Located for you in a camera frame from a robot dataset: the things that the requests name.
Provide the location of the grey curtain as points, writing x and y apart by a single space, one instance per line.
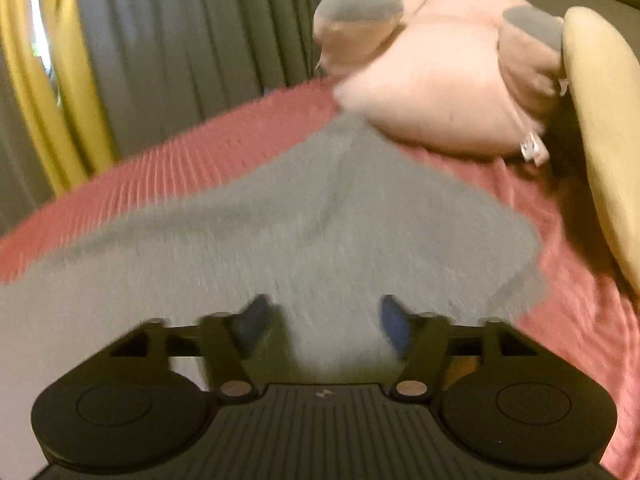
200 35
17 170

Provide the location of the yellow pillow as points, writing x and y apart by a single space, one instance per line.
610 135

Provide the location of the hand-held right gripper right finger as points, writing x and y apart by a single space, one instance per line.
395 325

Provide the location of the yellow curtain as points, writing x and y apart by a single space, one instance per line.
45 85

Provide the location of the pink plush toy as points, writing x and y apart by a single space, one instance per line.
440 90

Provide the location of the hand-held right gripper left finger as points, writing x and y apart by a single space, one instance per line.
252 322

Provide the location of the red ribbed blanket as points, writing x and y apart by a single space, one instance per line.
575 310

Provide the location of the grey pants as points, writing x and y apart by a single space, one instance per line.
300 230

